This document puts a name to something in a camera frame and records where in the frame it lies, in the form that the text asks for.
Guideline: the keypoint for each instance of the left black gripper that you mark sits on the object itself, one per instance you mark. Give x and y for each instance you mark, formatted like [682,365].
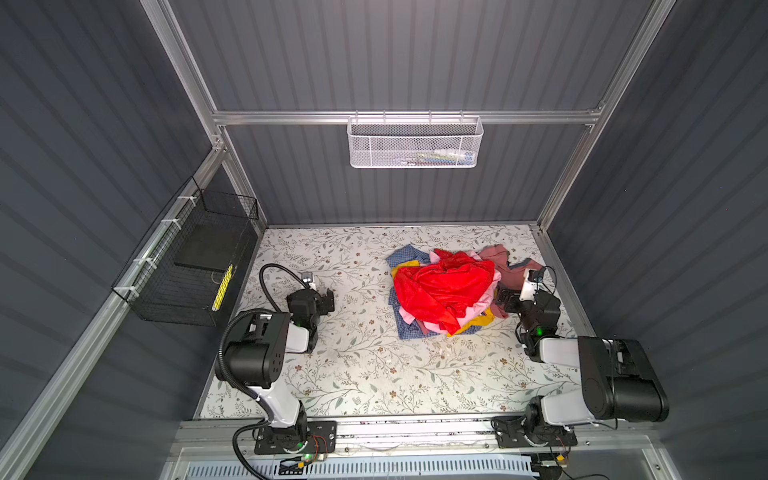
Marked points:
[323,300]

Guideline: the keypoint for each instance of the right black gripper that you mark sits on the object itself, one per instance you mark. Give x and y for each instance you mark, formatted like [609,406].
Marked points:
[510,297]

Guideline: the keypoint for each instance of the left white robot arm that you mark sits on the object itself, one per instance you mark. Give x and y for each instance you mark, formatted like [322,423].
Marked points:
[255,345]

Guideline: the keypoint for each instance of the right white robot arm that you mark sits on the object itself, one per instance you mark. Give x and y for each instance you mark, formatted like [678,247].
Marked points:
[617,379]

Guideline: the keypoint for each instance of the dusty rose grey-trimmed cloth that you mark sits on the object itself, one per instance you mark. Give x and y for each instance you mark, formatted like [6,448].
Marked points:
[513,276]

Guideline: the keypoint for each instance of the red cloth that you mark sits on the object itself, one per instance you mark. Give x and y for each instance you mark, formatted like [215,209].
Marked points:
[444,288]

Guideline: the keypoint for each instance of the blue checkered cloth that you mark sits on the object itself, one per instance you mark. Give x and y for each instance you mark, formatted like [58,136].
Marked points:
[413,328]

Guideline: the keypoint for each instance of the floral table mat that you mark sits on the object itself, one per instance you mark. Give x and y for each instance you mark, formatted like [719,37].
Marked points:
[360,366]

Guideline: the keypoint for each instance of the black pad in basket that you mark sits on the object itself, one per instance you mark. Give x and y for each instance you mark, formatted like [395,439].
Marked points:
[208,248]

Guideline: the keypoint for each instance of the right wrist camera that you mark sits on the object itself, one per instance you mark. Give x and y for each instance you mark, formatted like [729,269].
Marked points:
[533,279]

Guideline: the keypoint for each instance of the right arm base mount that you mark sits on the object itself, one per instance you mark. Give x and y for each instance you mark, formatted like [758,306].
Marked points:
[519,432]

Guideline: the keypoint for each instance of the black wire basket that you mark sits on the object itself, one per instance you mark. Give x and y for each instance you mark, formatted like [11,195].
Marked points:
[158,291]

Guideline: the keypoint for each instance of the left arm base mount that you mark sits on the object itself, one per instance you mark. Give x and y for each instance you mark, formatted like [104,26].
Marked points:
[314,437]

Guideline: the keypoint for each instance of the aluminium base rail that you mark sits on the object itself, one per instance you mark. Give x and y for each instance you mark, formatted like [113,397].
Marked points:
[404,434]

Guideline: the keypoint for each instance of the white wire mesh basket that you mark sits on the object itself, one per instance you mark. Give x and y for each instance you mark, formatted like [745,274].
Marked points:
[375,141]

